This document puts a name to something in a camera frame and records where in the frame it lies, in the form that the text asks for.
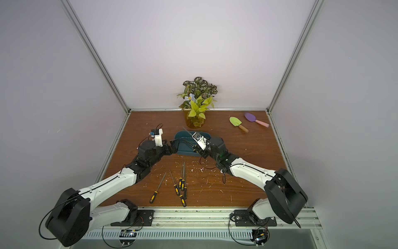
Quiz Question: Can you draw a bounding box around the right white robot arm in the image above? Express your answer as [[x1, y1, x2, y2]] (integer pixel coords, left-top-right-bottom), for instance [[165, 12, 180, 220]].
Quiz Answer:
[[195, 137, 308, 225]]

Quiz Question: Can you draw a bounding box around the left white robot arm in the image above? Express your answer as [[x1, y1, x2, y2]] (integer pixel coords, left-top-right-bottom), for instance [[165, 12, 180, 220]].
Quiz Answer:
[[40, 139, 180, 247]]

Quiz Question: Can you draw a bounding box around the teal plastic storage box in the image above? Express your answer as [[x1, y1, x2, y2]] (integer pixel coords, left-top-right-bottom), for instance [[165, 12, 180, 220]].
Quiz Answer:
[[174, 131, 201, 157]]

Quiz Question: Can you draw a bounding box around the amber glass vase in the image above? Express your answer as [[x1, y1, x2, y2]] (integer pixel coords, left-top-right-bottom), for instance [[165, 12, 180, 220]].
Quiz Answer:
[[184, 109, 206, 129]]

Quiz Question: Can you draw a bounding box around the artificial plant bouquet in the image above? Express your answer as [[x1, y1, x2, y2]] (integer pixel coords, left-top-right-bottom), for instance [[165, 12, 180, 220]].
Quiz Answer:
[[177, 77, 218, 122]]

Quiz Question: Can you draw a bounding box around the left circuit board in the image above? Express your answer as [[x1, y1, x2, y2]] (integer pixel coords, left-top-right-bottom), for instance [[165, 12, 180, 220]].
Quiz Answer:
[[119, 229, 138, 248]]

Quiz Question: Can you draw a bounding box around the circuit board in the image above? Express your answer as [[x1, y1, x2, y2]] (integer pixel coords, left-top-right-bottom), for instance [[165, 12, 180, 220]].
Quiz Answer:
[[119, 229, 138, 248], [252, 227, 270, 246]]

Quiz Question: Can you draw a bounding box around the right circuit board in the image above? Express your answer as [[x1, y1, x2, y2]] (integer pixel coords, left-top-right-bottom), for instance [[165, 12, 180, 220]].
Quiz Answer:
[[252, 227, 270, 246]]

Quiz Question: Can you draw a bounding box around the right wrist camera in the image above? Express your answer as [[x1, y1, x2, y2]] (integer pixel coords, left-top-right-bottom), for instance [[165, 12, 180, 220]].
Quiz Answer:
[[192, 132, 207, 151]]

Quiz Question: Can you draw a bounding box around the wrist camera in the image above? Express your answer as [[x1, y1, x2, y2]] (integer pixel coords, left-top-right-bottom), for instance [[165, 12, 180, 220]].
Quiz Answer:
[[192, 132, 207, 151], [150, 128, 163, 147]]

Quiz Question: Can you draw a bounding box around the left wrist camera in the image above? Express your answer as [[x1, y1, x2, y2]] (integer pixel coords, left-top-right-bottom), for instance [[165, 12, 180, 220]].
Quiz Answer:
[[150, 128, 163, 147]]

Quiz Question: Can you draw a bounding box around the green trowel wooden handle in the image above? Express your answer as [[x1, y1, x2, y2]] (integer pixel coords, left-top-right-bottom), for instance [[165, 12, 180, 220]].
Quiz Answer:
[[229, 117, 249, 133]]

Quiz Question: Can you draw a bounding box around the purple trowel pink handle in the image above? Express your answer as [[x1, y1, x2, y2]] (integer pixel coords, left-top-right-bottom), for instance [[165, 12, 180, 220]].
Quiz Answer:
[[244, 112, 270, 128]]

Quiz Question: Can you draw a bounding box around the long file yellow handle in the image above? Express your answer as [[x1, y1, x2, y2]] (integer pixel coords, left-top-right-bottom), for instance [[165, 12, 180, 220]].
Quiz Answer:
[[149, 173, 166, 204]]

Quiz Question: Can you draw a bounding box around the aluminium rail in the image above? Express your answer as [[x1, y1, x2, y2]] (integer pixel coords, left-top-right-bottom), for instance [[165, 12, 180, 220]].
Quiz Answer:
[[105, 206, 322, 231]]

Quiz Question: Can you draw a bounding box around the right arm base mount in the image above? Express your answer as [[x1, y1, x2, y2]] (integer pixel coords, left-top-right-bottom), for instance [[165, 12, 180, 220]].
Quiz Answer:
[[230, 198, 277, 227]]

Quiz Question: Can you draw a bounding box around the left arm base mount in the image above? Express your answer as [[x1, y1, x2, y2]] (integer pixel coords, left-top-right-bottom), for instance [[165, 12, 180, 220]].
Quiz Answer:
[[111, 199, 155, 227]]

